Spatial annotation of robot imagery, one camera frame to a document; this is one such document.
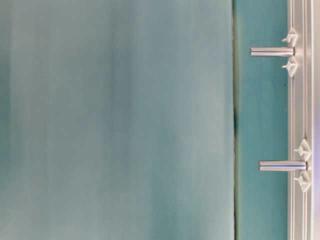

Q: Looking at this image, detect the white bracket at upper shaft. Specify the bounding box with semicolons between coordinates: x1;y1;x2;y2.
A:
281;27;299;78

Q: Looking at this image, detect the aluminium extrusion rail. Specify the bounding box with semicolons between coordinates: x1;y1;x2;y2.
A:
287;0;320;240

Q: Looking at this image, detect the white bracket at shaft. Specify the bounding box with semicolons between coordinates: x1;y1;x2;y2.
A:
281;27;299;78
293;138;312;193

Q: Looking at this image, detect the steel shaft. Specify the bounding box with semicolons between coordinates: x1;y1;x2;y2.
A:
258;160;308;172
249;47;295;57

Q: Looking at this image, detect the lower steel shaft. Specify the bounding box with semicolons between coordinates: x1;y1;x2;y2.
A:
258;160;308;172

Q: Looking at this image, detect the upper steel shaft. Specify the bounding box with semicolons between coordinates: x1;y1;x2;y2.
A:
249;47;295;57

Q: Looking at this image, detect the white bracket at lower shaft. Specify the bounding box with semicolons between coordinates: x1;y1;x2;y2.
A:
293;138;312;193

